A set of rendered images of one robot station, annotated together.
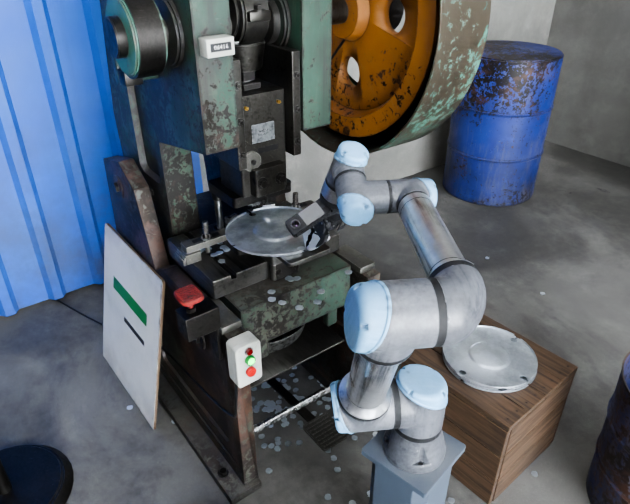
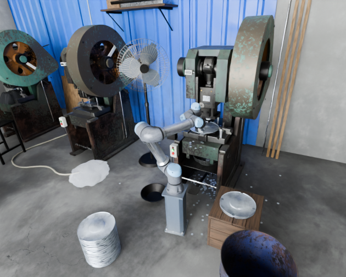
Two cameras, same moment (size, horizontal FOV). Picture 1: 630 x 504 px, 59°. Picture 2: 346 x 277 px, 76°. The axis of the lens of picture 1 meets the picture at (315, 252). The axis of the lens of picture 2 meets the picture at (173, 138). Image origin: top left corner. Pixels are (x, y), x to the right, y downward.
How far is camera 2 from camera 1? 164 cm
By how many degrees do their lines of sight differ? 58
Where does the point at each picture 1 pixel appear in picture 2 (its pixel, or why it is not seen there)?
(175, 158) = not seen: hidden behind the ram
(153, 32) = (180, 66)
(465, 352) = (233, 197)
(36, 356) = not seen: hidden behind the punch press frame
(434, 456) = (170, 189)
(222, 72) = (191, 78)
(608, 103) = not seen: outside the picture
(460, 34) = (239, 82)
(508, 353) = (243, 208)
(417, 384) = (171, 166)
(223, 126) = (190, 92)
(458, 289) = (147, 129)
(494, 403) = (216, 210)
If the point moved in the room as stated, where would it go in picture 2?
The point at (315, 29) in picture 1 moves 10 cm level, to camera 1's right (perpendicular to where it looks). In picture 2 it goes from (221, 73) to (228, 75)
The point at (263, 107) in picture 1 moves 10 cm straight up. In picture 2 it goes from (207, 91) to (207, 81)
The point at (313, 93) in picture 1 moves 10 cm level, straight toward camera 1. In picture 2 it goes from (219, 91) to (209, 93)
